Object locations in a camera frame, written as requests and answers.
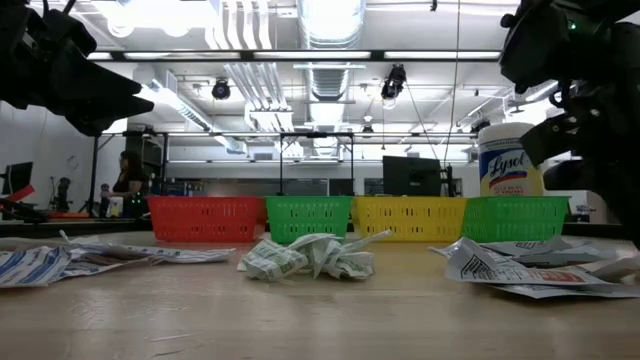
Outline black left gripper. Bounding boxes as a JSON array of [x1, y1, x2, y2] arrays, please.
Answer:
[[17, 45, 155, 137]]

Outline red plastic basket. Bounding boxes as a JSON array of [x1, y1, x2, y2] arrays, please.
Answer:
[[146, 195, 267, 244]]

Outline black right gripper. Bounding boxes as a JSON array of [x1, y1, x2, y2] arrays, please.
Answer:
[[542, 117, 640, 247]]

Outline yellow plastic basket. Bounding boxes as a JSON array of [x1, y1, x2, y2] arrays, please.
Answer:
[[350, 195, 469, 243]]

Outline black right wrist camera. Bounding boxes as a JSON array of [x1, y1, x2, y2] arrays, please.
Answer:
[[519, 121, 584, 168]]

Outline person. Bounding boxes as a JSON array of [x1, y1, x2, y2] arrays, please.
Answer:
[[99, 149, 151, 220]]

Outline Lysol wipes canister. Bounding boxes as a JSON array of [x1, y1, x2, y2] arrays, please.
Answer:
[[477, 121, 546, 198]]

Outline black overhead frame beam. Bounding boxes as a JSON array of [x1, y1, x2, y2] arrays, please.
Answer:
[[84, 48, 504, 63]]

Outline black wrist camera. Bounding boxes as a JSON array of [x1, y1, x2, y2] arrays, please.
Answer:
[[519, 121, 584, 168], [28, 7, 98, 57]]

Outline red flat object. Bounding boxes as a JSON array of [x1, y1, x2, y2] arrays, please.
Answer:
[[0, 183, 37, 204]]

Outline black table edge rail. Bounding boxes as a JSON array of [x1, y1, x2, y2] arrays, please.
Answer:
[[0, 218, 640, 240]]

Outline green plastic basket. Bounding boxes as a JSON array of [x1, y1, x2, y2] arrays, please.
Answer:
[[264, 195, 354, 246], [460, 195, 571, 244]]

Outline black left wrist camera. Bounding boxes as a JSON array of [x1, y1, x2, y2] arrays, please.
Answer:
[[28, 7, 98, 57]]

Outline black computer monitor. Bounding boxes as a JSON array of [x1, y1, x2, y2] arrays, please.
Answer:
[[0, 160, 35, 197], [381, 154, 443, 198]]

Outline black background workstation frame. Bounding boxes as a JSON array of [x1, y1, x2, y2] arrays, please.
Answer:
[[85, 129, 480, 219]]

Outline silver ventilation duct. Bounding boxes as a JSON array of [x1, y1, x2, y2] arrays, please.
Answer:
[[294, 0, 369, 159]]

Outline thin hanging cable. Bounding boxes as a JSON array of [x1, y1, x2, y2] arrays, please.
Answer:
[[442, 0, 462, 169]]

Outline black hanging camera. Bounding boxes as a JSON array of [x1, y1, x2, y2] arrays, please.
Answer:
[[210, 78, 233, 102], [379, 63, 408, 101]]

